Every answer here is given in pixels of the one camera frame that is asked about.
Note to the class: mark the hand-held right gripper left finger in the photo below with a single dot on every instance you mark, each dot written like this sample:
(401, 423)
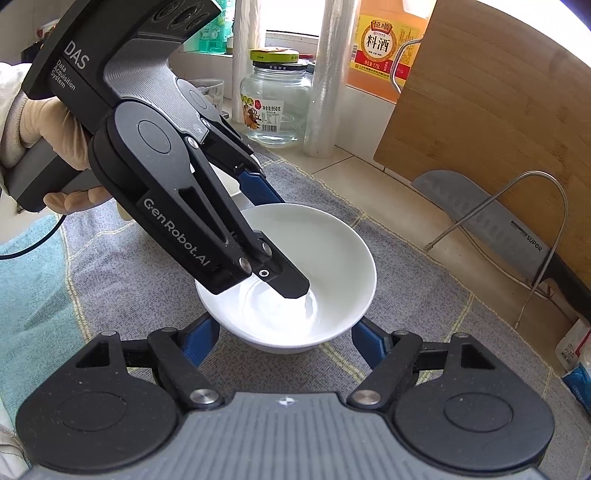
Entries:
(201, 339)

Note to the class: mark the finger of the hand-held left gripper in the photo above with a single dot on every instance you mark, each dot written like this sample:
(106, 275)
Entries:
(286, 281)
(261, 189)

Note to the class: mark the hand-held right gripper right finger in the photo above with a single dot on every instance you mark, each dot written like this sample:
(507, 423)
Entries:
(369, 344)

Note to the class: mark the plain white bowl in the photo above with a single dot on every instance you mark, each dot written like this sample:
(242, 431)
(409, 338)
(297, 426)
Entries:
(332, 272)

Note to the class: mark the person's left hand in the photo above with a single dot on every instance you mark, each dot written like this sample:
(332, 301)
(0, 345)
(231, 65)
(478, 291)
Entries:
(60, 124)

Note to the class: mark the grey checked cloth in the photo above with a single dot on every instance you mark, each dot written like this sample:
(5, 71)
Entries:
(415, 295)

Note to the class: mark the glass jar with green lid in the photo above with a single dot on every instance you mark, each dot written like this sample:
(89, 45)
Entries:
(277, 101)

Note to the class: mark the green plastic bottle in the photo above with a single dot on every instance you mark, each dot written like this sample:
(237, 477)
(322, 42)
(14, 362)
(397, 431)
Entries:
(214, 27)

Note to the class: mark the clear glass cup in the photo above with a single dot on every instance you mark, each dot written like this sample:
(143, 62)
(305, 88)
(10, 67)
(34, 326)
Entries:
(207, 94)

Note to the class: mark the teal towel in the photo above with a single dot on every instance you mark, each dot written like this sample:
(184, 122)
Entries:
(41, 300)

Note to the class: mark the orange-label cooking wine bottle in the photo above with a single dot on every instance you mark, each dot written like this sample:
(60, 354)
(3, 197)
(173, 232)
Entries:
(383, 41)

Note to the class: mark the white and blue salt bag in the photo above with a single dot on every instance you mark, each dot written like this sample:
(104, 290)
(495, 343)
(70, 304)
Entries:
(577, 364)

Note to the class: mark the bamboo cutting board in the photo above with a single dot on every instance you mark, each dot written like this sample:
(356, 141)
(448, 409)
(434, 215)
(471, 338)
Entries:
(485, 101)

